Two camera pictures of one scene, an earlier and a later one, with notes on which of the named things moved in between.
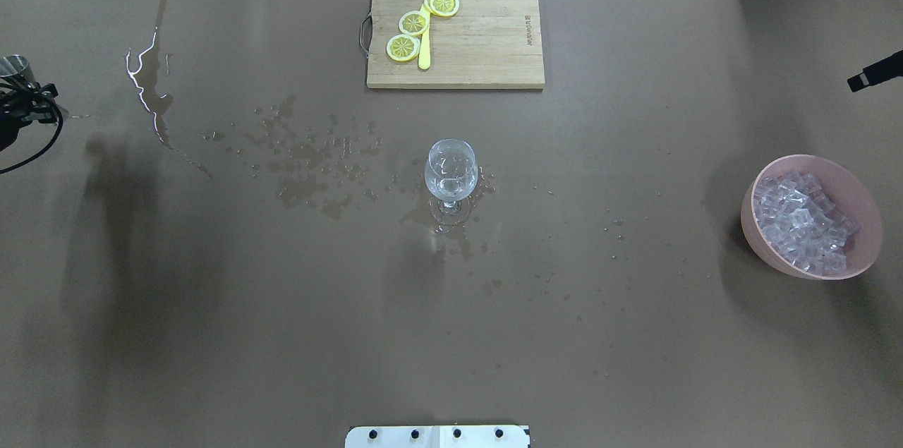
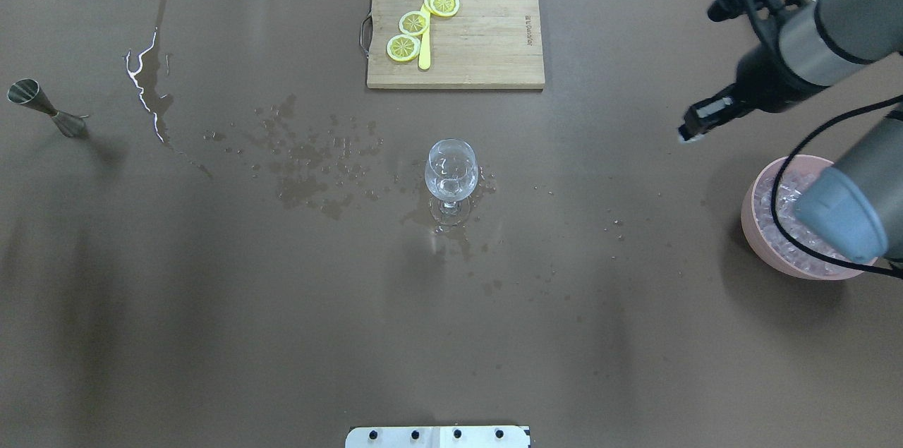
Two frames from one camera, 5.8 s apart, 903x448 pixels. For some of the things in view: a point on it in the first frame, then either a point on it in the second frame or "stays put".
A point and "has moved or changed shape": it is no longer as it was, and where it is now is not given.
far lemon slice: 441,3 stays put
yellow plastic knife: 425,50 stays put
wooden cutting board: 496,39 stays put
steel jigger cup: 15,64 has moved or changed shape
